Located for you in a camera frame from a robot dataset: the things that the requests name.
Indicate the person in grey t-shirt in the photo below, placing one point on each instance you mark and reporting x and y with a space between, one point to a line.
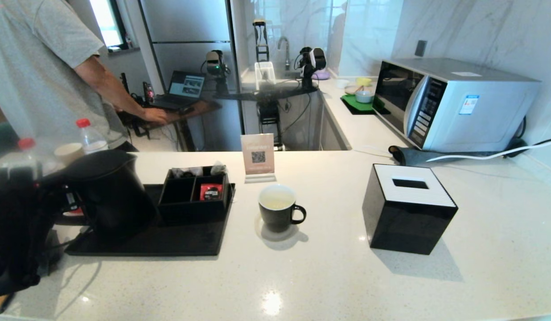
30 67

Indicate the black serving tray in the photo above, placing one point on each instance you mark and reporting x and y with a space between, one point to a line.
177 240

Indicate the beige plate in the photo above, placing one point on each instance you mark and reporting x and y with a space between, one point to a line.
350 91

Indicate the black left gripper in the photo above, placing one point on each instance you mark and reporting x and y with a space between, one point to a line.
70 200

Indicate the black electric kettle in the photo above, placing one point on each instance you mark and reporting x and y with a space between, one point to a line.
119 191

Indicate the round white coaster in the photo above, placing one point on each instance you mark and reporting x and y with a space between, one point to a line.
262 234

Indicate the brown paper cup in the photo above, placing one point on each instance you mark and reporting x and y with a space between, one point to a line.
69 152

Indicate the red Nescafe sachet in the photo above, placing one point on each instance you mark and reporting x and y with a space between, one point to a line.
211 192

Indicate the white sachet packet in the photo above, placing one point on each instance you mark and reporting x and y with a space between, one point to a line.
186 171

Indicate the chrome sink faucet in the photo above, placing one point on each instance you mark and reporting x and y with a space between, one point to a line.
285 47

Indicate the black handheld device red light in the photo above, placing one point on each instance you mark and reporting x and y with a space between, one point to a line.
149 92

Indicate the grey bowl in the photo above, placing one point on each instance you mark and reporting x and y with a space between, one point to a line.
363 98

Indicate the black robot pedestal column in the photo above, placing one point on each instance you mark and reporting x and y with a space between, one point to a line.
269 120

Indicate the bright window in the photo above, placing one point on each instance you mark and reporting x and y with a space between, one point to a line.
106 22

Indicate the purple plate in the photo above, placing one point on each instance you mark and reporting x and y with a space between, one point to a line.
323 76

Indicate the black wall socket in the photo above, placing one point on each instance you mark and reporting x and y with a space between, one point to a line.
420 49

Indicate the brown wooden side table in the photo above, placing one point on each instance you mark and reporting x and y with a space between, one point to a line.
199 108

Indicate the silver microwave oven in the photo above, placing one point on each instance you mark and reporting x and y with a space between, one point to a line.
480 111

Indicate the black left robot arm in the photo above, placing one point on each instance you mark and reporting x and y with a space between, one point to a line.
17 223

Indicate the silver refrigerator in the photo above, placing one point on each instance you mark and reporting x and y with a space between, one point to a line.
191 26

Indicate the clear water bottle red cap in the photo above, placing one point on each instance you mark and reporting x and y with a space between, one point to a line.
92 141
28 154

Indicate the black mug white inside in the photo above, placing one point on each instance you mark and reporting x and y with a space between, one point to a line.
275 218

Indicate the teal chair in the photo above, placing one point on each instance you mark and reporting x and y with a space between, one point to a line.
1 138

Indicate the yellow bowl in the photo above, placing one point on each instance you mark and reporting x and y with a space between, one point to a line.
363 83

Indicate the black white background robot arm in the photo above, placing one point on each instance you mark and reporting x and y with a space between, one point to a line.
318 58

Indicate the grey camera head green light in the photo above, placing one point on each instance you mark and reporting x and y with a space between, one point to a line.
215 62

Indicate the black tripod stand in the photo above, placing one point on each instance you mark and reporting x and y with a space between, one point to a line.
137 120

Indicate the black computer mouse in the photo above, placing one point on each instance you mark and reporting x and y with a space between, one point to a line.
186 109

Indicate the person's bare forearm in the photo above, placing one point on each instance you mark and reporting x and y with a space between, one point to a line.
110 89

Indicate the open laptop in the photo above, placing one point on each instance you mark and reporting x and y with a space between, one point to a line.
186 87

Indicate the small white bowl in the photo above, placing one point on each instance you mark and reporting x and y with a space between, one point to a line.
342 84

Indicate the person's hand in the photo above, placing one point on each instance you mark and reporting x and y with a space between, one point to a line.
156 116

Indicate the black compartment organizer box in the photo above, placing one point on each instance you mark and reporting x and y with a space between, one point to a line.
191 213

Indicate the black tissue box white lid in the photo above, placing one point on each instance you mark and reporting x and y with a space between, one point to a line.
400 223

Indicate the black upright gripper frame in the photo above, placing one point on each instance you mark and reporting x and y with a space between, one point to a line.
260 44

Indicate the beige QR code sign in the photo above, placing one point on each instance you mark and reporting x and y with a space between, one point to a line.
257 154

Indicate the green mat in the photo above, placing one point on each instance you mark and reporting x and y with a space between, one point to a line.
353 104

